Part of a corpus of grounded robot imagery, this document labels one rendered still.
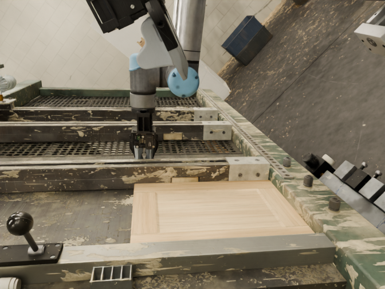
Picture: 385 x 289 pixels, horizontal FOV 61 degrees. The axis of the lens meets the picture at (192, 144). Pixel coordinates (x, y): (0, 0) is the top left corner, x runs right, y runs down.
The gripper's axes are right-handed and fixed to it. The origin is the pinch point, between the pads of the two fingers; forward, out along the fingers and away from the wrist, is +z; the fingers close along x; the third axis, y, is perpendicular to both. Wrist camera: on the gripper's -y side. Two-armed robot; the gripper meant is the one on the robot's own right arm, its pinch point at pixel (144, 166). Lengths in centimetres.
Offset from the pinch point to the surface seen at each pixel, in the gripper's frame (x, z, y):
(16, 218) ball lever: -19, -14, 51
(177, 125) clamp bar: 13.8, -3.9, -34.1
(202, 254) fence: 11.1, -2.5, 47.6
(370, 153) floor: 134, 24, -69
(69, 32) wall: -131, -30, -519
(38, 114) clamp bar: -51, -1, -62
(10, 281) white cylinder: -22, -1, 50
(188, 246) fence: 8.7, -2.4, 45.1
